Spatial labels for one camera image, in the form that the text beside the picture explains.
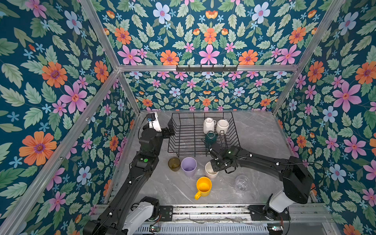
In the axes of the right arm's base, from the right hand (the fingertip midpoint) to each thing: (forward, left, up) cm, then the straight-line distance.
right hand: (217, 163), depth 84 cm
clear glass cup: (-9, -14, -4) cm, 18 cm away
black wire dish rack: (+27, +14, -7) cm, 31 cm away
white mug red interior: (+27, -5, +4) cm, 27 cm away
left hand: (+10, +28, +27) cm, 40 cm away
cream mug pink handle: (-6, +4, +2) cm, 8 cm away
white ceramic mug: (+25, +5, +6) cm, 26 cm away
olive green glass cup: (+1, +26, -4) cm, 26 cm away
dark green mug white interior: (+14, +4, +7) cm, 16 cm away
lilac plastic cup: (-1, +16, +1) cm, 16 cm away
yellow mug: (-11, +8, -6) cm, 15 cm away
